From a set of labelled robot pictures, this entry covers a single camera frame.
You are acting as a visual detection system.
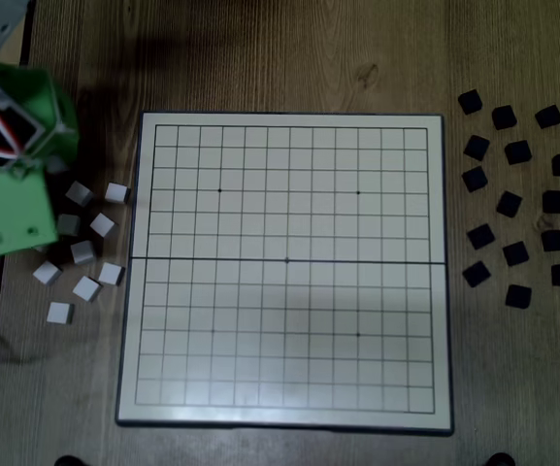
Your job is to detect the white square stone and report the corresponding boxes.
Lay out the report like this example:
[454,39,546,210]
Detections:
[97,261,126,286]
[88,212,117,239]
[103,182,131,205]
[32,260,64,286]
[46,301,76,325]
[72,275,103,303]
[56,213,82,237]
[64,180,95,207]
[69,239,98,265]

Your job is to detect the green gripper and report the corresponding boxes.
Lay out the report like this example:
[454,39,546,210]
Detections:
[0,62,81,179]

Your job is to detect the white folding go board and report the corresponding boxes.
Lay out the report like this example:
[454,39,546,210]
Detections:
[114,109,455,437]

